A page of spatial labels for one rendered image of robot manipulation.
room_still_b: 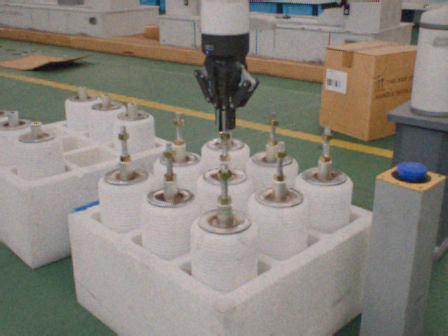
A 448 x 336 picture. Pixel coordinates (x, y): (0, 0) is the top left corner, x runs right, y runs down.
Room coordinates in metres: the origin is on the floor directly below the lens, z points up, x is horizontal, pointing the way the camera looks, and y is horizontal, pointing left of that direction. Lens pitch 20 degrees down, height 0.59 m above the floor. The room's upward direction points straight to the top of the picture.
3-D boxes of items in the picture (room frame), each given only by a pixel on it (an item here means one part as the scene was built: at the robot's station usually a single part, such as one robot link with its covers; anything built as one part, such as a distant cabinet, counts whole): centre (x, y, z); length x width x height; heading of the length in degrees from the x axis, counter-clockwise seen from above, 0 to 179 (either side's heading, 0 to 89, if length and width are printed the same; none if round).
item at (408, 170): (0.69, -0.26, 0.32); 0.04 x 0.04 x 0.02
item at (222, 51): (0.85, 0.00, 0.45); 0.08 x 0.08 x 0.09
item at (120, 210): (0.85, 0.17, 0.16); 0.10 x 0.10 x 0.18
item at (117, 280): (0.85, 0.00, 0.09); 0.39 x 0.39 x 0.18; 45
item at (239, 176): (0.85, 0.00, 0.25); 0.08 x 0.08 x 0.01
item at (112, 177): (0.85, 0.17, 0.25); 0.08 x 0.08 x 0.01
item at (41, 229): (1.23, 0.38, 0.09); 0.39 x 0.39 x 0.18; 43
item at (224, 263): (0.68, 0.00, 0.16); 0.10 x 0.10 x 0.18
